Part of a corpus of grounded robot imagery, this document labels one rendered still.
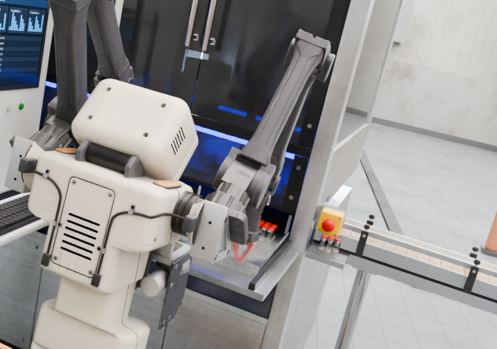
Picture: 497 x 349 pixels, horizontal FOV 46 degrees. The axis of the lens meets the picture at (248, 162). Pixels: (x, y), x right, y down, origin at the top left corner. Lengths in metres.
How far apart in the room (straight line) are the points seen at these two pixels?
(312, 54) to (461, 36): 11.10
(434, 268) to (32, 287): 1.51
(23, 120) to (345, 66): 1.09
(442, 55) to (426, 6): 1.01
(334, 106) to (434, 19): 10.48
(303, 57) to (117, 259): 0.59
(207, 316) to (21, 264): 0.79
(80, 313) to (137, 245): 0.24
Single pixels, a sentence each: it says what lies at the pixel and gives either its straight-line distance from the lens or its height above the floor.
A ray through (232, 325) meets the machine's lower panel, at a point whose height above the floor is 0.53.
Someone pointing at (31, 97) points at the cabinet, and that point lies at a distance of 2.16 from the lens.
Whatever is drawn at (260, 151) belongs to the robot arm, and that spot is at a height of 1.31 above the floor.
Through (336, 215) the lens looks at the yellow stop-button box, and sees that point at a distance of 1.90.
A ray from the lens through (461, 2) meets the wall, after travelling 12.39.
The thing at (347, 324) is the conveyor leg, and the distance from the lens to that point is 2.18.
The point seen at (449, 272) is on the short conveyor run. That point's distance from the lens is 2.03.
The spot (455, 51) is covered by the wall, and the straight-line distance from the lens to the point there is 12.39.
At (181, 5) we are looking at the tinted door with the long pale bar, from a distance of 2.01.
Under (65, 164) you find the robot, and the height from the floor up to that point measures 1.23.
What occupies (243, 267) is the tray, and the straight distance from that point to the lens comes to 1.68.
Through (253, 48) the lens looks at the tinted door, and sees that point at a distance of 1.92.
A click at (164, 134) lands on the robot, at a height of 1.32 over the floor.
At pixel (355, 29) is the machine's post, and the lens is 1.83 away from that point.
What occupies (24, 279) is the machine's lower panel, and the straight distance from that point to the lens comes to 2.53.
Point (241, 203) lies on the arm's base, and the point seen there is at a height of 1.22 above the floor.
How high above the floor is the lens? 1.58
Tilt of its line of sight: 14 degrees down
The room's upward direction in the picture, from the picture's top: 13 degrees clockwise
